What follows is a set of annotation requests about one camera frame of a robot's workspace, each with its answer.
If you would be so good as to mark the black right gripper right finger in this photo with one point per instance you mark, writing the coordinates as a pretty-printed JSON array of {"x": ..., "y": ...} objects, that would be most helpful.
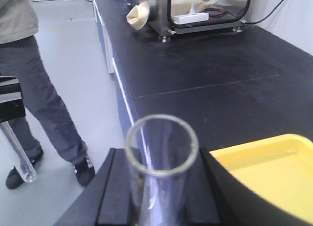
[{"x": 216, "y": 198}]

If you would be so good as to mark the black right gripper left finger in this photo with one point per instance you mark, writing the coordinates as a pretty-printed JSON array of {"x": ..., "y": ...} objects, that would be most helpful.
[{"x": 106, "y": 201}]

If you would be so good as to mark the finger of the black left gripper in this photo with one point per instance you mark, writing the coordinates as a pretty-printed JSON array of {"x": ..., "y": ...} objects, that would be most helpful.
[{"x": 11, "y": 99}]

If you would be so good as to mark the transparent test tube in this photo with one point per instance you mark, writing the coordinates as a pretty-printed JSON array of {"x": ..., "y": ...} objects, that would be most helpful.
[
  {"x": 21, "y": 162},
  {"x": 160, "y": 150}
]

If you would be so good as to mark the yellow plastic tray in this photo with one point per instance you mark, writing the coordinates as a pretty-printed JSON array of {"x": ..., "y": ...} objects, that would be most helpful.
[{"x": 279, "y": 169}]

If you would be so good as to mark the standing person grey trousers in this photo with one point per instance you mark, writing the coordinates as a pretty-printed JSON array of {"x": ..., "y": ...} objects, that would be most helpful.
[{"x": 20, "y": 57}]

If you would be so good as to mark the blue lab bench cabinet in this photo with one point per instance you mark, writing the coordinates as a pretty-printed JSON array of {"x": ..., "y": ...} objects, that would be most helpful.
[{"x": 126, "y": 53}]

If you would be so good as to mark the beige rubber glove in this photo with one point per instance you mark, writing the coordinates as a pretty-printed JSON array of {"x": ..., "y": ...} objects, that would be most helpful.
[{"x": 138, "y": 15}]

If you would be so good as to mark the steel glove box chamber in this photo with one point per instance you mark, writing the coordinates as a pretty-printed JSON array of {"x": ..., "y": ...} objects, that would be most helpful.
[{"x": 224, "y": 15}]

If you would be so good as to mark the white power strip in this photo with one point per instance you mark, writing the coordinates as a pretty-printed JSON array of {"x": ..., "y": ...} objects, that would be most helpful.
[{"x": 191, "y": 18}]

